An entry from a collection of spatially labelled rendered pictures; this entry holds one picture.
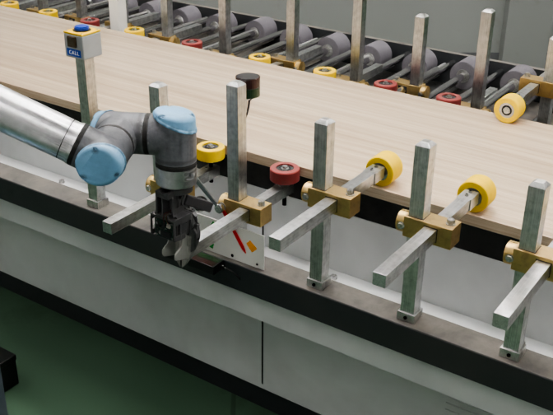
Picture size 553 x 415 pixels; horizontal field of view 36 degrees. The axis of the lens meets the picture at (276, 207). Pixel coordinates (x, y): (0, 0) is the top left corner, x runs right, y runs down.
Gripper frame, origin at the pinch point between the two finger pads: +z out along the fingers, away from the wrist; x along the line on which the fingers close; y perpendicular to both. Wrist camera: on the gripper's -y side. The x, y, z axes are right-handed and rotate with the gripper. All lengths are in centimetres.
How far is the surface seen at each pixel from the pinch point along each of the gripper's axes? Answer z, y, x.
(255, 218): -2.6, -23.7, 3.2
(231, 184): -9.8, -24.1, -4.7
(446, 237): -13, -24, 54
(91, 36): -39, -24, -52
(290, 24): -23, -132, -60
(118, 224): -1.0, -2.7, -23.6
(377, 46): -9, -173, -44
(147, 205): -2.2, -13.7, -23.7
